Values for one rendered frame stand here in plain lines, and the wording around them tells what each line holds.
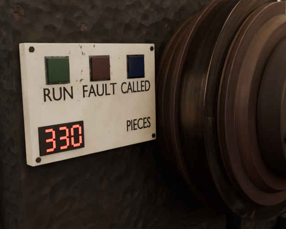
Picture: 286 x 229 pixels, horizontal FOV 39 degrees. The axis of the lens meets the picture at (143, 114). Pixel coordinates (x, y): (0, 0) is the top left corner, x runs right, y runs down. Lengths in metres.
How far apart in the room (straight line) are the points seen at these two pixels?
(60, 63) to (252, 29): 0.33
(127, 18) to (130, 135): 0.21
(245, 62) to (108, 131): 0.26
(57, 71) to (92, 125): 0.11
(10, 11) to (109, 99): 0.21
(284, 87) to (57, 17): 0.38
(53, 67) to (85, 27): 0.10
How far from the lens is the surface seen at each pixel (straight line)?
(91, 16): 0.70
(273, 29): 0.76
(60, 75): 0.63
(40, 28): 0.64
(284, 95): 0.70
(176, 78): 0.70
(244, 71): 0.71
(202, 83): 0.67
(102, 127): 0.69
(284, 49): 0.75
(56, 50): 0.63
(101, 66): 0.67
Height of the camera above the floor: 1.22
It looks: 8 degrees down
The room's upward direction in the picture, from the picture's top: 1 degrees counter-clockwise
